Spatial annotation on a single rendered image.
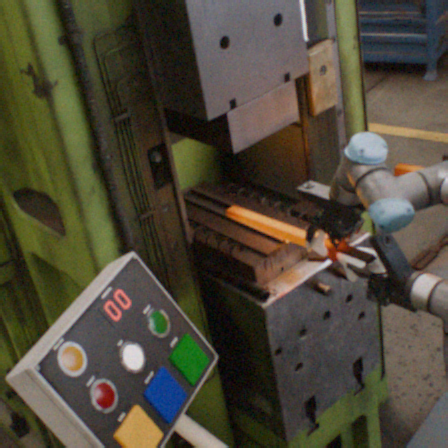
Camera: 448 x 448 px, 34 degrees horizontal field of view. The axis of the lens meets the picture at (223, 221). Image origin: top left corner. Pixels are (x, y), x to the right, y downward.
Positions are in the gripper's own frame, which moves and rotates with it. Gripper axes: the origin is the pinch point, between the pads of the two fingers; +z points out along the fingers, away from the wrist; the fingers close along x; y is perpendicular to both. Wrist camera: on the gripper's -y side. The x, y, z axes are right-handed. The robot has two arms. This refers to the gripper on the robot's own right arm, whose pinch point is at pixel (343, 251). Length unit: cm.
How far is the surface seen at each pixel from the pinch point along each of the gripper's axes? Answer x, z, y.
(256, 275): -11.9, 17.2, 6.2
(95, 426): -68, -6, -6
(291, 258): -0.5, 17.2, 8.0
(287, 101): 5.2, 16.5, -30.7
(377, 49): 296, 235, 83
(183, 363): -45.8, 0.3, -0.2
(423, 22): 305, 201, 63
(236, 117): -9.6, 16.5, -33.0
